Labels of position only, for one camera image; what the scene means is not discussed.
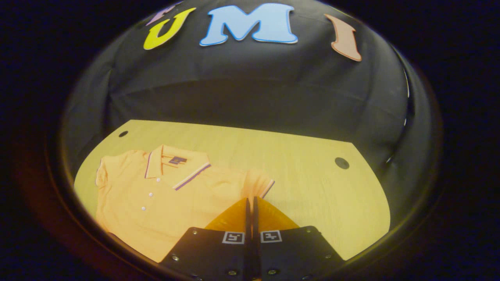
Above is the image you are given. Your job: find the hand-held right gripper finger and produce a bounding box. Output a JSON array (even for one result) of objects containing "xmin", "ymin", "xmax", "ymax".
[
  {"xmin": 252, "ymin": 196, "xmax": 345, "ymax": 281},
  {"xmin": 159, "ymin": 197, "xmax": 251, "ymax": 281}
]

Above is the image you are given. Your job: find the orange polo T-shirt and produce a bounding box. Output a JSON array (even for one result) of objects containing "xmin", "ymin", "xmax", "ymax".
[{"xmin": 95, "ymin": 144, "xmax": 275, "ymax": 263}]

